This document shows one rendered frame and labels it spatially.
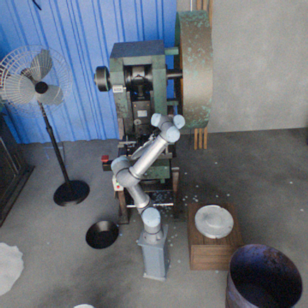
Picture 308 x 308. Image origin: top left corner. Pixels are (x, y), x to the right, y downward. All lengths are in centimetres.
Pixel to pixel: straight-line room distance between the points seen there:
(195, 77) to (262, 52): 186
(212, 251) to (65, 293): 118
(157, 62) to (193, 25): 34
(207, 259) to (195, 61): 146
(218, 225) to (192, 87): 107
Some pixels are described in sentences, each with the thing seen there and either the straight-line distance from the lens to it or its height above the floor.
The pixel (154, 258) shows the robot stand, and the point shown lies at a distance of 217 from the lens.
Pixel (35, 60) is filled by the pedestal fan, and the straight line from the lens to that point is 230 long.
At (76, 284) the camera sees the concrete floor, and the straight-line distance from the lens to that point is 252.
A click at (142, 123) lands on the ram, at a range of 222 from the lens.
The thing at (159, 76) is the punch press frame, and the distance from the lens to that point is 200.
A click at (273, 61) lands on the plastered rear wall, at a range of 360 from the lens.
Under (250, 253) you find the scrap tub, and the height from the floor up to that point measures 38.
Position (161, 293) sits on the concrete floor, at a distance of 237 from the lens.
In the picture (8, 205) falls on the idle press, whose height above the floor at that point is 3.
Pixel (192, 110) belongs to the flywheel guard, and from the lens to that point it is 182.
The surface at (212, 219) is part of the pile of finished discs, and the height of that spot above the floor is 38.
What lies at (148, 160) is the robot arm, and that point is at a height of 116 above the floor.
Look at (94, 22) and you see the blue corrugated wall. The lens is 323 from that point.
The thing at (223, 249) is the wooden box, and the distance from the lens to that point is 222.
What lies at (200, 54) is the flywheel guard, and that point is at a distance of 176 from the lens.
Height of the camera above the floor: 214
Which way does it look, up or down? 38 degrees down
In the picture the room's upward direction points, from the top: 5 degrees counter-clockwise
